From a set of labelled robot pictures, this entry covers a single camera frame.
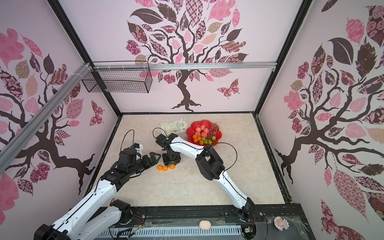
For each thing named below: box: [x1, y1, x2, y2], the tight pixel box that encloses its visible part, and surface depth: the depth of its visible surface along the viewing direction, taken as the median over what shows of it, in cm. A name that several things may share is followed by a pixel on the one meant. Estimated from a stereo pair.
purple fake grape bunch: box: [207, 122, 218, 140], surface depth 106 cm
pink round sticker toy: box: [274, 216, 290, 232], surface depth 70 cm
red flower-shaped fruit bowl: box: [186, 120, 222, 147], surface depth 106 cm
